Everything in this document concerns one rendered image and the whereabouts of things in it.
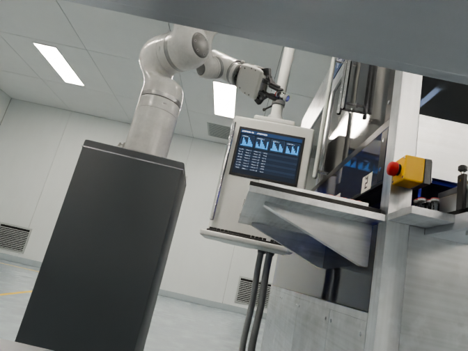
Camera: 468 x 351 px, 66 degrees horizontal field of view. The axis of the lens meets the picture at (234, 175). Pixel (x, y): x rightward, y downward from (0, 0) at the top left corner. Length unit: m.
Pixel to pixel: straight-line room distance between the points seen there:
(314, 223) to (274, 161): 1.02
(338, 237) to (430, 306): 0.29
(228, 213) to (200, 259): 4.56
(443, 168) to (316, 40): 0.92
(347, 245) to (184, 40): 0.77
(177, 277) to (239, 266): 1.12
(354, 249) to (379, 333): 0.24
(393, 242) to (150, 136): 0.73
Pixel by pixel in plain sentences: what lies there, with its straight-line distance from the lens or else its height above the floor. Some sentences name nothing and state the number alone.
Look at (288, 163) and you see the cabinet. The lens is 2.12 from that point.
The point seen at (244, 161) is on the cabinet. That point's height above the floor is 1.26.
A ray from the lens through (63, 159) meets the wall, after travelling 7.50.
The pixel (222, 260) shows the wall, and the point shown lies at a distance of 6.56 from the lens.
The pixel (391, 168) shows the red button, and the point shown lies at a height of 0.99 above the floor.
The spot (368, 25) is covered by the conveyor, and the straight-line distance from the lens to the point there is 0.34.
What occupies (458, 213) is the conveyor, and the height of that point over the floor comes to 0.88.
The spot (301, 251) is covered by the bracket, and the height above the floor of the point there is 0.78.
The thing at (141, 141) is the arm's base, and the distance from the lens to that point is 0.99.
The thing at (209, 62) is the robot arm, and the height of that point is 1.27.
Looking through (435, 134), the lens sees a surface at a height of 1.16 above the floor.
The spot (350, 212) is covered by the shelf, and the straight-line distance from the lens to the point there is 1.09.
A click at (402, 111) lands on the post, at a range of 1.23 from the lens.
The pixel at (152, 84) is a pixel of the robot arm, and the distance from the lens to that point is 1.06.
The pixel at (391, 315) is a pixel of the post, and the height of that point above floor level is 0.61.
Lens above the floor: 0.63
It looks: 15 degrees up
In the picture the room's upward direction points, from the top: 13 degrees clockwise
